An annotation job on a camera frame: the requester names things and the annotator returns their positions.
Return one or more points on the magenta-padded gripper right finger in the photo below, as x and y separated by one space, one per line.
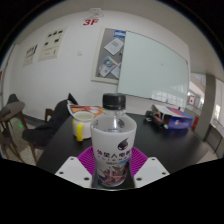
148 170

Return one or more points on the blue and white cardboard box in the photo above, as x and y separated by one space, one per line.
176 120

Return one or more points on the red flag picture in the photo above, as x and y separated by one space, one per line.
191 100

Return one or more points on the wooden chair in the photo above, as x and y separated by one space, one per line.
48 115

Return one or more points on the large whiteboard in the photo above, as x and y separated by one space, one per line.
153 66

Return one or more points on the black jacket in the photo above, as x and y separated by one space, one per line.
50 123

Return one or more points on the black and red tool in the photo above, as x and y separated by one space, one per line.
155 119

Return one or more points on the small wall poster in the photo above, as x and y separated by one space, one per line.
30 55

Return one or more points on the white ceiling device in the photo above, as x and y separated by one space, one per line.
96 13

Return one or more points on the clear bottle with white label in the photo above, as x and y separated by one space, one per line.
113 143

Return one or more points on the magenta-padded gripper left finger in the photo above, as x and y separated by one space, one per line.
75 170

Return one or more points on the large wall poster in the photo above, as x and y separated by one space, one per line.
52 44

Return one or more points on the red floor number sign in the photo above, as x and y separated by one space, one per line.
90 22

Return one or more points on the dark grey chair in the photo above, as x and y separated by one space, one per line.
12 99

